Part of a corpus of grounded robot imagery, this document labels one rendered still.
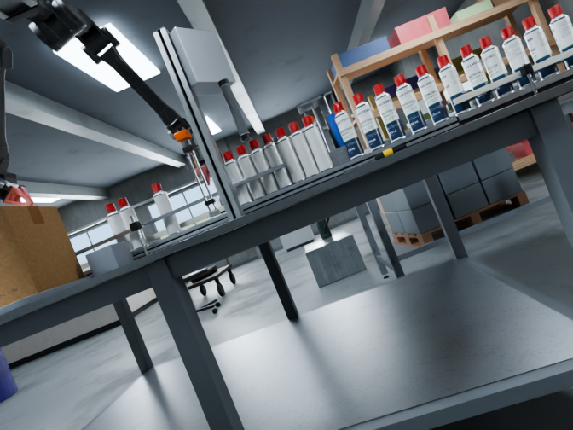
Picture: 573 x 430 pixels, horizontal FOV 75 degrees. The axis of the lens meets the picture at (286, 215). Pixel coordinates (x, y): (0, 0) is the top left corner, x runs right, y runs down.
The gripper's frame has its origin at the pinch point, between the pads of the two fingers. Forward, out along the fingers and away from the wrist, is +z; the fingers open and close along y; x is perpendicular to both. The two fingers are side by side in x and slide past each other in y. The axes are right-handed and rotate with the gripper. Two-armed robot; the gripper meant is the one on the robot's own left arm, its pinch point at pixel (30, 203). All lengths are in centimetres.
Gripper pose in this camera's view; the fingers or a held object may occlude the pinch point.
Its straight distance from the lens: 162.1
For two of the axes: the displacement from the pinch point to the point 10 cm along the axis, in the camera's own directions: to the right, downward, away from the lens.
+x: -4.8, 8.8, 0.1
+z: 8.8, 4.8, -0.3
